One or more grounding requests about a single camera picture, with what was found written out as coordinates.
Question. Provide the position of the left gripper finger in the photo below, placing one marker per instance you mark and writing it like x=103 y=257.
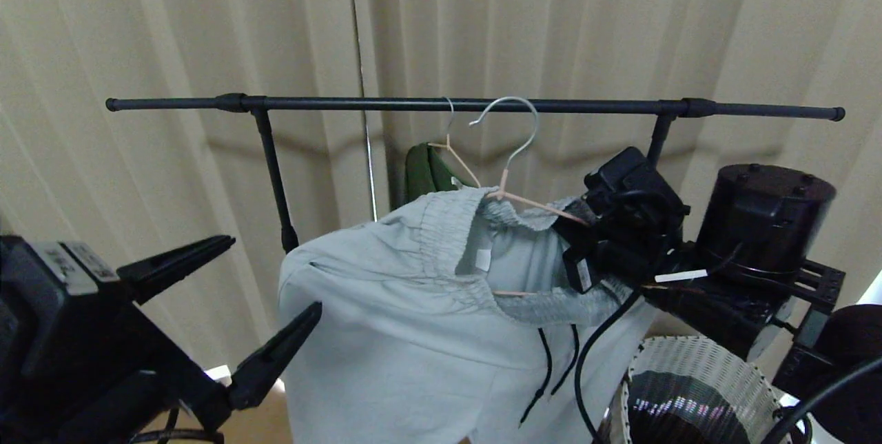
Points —
x=179 y=261
x=275 y=361

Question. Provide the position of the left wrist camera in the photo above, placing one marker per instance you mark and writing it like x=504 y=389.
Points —
x=55 y=306

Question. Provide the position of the black clothes rack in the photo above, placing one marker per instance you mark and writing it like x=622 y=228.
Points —
x=551 y=105

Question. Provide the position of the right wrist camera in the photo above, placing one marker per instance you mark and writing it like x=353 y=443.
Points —
x=630 y=182

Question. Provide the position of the pale grey garment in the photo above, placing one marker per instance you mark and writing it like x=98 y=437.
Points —
x=386 y=334

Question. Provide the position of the green shirt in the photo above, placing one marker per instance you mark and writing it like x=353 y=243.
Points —
x=422 y=172

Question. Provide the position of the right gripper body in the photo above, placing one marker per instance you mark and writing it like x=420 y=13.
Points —
x=620 y=261

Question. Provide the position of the white laundry basket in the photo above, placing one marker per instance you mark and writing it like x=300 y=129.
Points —
x=696 y=368

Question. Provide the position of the beige curtain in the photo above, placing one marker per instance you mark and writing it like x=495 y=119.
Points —
x=138 y=30

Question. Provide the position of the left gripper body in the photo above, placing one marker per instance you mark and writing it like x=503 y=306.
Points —
x=158 y=389

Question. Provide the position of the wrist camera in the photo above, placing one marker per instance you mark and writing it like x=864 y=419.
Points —
x=630 y=182
x=55 y=306

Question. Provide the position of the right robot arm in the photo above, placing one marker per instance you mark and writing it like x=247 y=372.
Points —
x=765 y=223

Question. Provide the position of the pink clothes hanger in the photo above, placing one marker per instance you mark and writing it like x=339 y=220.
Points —
x=501 y=190
x=449 y=144

